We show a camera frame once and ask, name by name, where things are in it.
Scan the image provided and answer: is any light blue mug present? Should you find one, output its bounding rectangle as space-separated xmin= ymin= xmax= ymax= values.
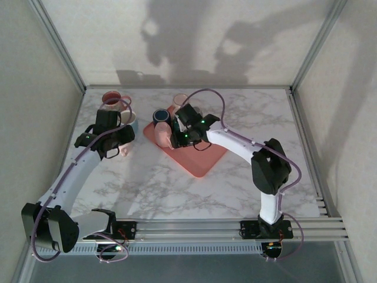
xmin=119 ymin=109 xmax=139 ymax=132

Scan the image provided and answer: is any pink ghost print mug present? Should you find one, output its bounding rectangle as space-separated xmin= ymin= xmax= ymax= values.
xmin=101 ymin=90 xmax=133 ymax=113

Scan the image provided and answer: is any navy blue mug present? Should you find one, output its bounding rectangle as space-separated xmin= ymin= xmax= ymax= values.
xmin=152 ymin=108 xmax=171 ymax=126

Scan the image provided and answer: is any pale pink mug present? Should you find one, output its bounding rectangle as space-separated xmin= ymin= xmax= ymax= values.
xmin=116 ymin=142 xmax=133 ymax=157

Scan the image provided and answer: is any beige pink mug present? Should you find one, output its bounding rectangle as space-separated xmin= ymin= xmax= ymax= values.
xmin=172 ymin=93 xmax=191 ymax=110

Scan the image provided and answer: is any salmon pink plastic tray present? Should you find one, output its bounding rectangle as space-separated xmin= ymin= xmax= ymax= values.
xmin=143 ymin=122 xmax=229 ymax=179

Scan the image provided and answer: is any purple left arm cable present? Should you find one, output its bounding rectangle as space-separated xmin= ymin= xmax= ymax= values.
xmin=31 ymin=98 xmax=134 ymax=264

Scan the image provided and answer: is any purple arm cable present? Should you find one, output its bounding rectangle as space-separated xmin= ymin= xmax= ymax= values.
xmin=181 ymin=88 xmax=305 ymax=262
xmin=31 ymin=98 xmax=134 ymax=264

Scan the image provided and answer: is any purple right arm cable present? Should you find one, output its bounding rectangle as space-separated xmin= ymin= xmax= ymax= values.
xmin=181 ymin=88 xmax=305 ymax=262

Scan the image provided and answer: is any thin black cable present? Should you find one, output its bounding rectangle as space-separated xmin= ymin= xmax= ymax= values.
xmin=102 ymin=147 xmax=120 ymax=160
xmin=193 ymin=141 xmax=213 ymax=152

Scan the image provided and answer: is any aluminium frame post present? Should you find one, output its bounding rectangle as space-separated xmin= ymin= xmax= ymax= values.
xmin=334 ymin=240 xmax=363 ymax=283
xmin=289 ymin=0 xmax=350 ymax=93
xmin=11 ymin=237 xmax=41 ymax=283
xmin=28 ymin=0 xmax=87 ymax=93

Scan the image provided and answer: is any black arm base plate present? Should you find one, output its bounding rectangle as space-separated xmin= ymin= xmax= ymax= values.
xmin=240 ymin=220 xmax=295 ymax=239
xmin=82 ymin=221 xmax=138 ymax=241

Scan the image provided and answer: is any aluminium front rail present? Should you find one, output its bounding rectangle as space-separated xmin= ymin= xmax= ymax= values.
xmin=28 ymin=218 xmax=350 ymax=243

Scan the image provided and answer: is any aluminium side rail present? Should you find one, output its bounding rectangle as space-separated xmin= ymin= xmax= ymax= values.
xmin=287 ymin=90 xmax=345 ymax=222

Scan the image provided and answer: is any grey slotted cable duct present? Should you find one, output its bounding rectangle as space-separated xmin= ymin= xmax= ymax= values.
xmin=35 ymin=245 xmax=264 ymax=256

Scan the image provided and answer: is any aluminium lower frame post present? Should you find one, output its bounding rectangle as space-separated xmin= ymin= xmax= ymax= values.
xmin=334 ymin=240 xmax=363 ymax=283
xmin=11 ymin=237 xmax=41 ymax=283

